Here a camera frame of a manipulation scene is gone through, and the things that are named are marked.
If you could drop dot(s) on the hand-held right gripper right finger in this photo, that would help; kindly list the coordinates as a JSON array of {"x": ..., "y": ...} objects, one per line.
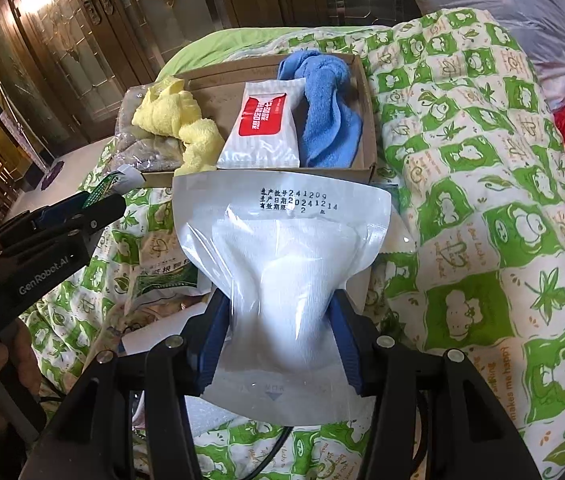
[{"x": 347, "y": 345}]

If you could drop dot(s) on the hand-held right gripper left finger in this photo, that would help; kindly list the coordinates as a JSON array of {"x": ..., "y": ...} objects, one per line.
[{"x": 217, "y": 330}]

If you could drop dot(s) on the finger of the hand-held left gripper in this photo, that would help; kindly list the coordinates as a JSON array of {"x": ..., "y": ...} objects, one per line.
[
  {"x": 97, "y": 215},
  {"x": 60, "y": 211}
]

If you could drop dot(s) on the green white snack packet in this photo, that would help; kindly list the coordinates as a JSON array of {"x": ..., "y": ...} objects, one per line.
[
  {"x": 167, "y": 280},
  {"x": 112, "y": 182}
]

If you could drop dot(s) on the plastic-wrapped brown cloth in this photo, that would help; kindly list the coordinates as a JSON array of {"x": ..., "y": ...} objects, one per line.
[{"x": 132, "y": 145}]

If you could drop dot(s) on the white gauze packet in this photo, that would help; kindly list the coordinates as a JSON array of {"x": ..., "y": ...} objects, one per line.
[{"x": 282, "y": 260}]

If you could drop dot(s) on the yellow towel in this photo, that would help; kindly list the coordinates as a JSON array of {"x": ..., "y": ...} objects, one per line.
[{"x": 172, "y": 110}]

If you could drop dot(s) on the shallow cardboard box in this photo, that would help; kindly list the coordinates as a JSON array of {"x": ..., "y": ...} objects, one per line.
[{"x": 212, "y": 95}]

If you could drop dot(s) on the white wipes packet red label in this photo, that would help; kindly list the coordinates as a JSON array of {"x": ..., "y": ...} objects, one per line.
[{"x": 262, "y": 130}]

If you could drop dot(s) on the blue towel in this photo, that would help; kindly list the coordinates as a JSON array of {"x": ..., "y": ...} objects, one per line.
[{"x": 322, "y": 115}]

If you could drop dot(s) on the purple floor mop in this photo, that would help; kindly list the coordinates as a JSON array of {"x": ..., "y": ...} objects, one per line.
[{"x": 55, "y": 174}]

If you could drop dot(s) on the white plastic packet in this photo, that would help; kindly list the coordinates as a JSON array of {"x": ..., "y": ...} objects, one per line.
[{"x": 222, "y": 417}]

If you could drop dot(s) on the small white sachet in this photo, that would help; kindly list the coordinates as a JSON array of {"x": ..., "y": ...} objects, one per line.
[{"x": 397, "y": 245}]

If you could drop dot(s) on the wooden double door glass panes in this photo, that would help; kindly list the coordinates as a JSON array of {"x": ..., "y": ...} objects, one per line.
[{"x": 72, "y": 50}]

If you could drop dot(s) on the plain green bed sheet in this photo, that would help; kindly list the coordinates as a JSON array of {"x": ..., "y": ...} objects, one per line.
[{"x": 202, "y": 55}]

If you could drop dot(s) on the green printed blanket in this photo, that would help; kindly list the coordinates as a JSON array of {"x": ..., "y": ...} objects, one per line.
[{"x": 487, "y": 185}]

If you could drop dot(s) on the large translucent plastic bag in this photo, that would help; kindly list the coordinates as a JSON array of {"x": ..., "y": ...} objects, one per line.
[{"x": 512, "y": 20}]

